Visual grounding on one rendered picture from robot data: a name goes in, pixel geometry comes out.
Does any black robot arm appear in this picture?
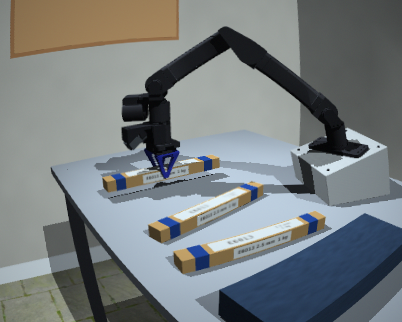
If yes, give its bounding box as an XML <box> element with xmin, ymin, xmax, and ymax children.
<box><xmin>121</xmin><ymin>26</ymin><xmax>369</xmax><ymax>158</ymax></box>

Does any tan rectangular box with blue bands and white label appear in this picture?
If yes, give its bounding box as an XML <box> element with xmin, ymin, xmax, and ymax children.
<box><xmin>173</xmin><ymin>211</ymin><xmax>326</xmax><ymax>274</ymax></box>

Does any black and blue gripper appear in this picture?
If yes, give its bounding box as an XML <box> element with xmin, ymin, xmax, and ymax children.
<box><xmin>143</xmin><ymin>120</ymin><xmax>180</xmax><ymax>178</ymax></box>

